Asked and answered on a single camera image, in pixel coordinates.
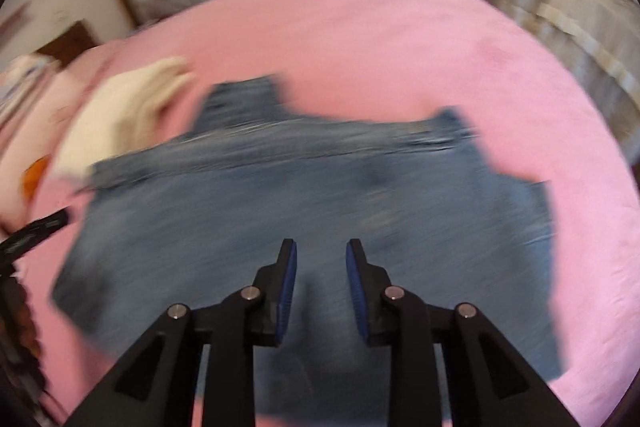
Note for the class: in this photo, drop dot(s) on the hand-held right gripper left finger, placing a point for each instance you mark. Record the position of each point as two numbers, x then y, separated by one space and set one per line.
287 287

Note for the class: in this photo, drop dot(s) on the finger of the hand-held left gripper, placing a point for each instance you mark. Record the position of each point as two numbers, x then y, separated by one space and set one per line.
35 232

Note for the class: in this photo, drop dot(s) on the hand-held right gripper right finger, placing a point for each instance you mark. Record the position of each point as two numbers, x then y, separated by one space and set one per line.
356 287

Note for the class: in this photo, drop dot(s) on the blue denim jacket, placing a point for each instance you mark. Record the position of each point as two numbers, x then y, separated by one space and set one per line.
225 217

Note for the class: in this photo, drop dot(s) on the folded pink quilt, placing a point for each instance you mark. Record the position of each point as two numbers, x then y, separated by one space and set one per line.
15 197

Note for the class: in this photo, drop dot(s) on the folded floral quilt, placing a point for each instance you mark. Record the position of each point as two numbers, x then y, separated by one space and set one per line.
20 92

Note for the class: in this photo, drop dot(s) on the folded white fluffy garment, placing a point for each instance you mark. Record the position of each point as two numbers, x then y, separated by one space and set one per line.
125 117

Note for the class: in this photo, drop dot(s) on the dark wooden headboard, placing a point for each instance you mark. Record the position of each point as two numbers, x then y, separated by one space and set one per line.
70 39

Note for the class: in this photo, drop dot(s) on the pink bed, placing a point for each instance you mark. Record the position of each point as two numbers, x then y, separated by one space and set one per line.
400 47

